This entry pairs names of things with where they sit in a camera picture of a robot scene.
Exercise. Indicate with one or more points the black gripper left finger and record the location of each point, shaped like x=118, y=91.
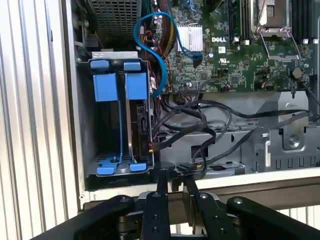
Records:
x=156, y=215

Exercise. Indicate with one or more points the silver chipset heatsink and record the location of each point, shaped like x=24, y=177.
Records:
x=190, y=37

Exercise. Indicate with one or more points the green motherboard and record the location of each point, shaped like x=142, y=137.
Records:
x=237, y=75

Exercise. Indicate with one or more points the black PC case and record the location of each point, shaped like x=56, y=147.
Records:
x=75, y=125

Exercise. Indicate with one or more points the empty blue disk carrier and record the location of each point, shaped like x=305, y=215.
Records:
x=105, y=87

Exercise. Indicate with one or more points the grey disk bay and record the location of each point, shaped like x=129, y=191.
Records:
x=85, y=112

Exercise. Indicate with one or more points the hard disk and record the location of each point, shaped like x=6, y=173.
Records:
x=135, y=87

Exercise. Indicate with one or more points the silver power supply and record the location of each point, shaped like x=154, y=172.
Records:
x=115, y=20

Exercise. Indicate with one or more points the grey metal drive cage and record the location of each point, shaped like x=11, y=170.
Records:
x=287, y=145

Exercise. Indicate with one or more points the green RAM stick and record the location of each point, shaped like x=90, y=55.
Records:
x=235, y=20

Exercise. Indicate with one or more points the CPU socket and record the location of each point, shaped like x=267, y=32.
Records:
x=275, y=22

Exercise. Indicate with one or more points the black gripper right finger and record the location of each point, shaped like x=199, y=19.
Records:
x=215, y=220

